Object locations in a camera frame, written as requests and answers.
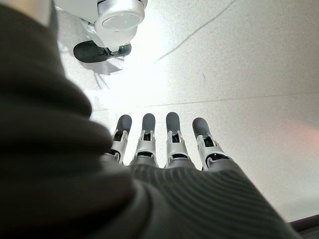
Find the black robot left foot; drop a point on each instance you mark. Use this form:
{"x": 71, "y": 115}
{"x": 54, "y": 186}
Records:
{"x": 87, "y": 52}

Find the white robot left leg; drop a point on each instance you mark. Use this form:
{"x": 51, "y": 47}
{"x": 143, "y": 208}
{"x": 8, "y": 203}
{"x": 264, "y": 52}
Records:
{"x": 117, "y": 22}

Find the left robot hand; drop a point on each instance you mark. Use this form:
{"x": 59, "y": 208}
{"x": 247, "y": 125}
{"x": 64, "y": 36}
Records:
{"x": 62, "y": 186}

